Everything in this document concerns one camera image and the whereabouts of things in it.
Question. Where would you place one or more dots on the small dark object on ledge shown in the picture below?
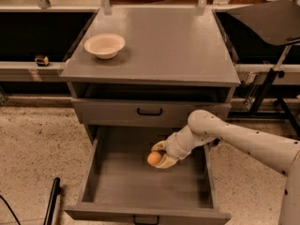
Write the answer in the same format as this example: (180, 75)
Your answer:
(42, 60)

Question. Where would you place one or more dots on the open grey middle drawer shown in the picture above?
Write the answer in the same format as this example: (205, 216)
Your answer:
(120, 186)

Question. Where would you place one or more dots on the black bar on floor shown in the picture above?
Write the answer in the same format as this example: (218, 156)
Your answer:
(55, 192)

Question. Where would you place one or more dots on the closed grey top drawer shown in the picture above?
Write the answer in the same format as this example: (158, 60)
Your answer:
(137, 113)

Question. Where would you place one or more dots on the orange fruit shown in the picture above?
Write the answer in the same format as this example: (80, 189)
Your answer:
(154, 158)

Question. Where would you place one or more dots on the white paper bowl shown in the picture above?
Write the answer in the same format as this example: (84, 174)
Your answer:
(105, 46)

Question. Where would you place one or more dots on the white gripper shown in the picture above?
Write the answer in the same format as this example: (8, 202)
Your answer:
(172, 148)

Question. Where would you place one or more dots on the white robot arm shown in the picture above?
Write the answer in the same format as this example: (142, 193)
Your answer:
(278, 153)

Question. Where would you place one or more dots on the grey wooden drawer cabinet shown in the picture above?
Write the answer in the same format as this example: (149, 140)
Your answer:
(171, 54)

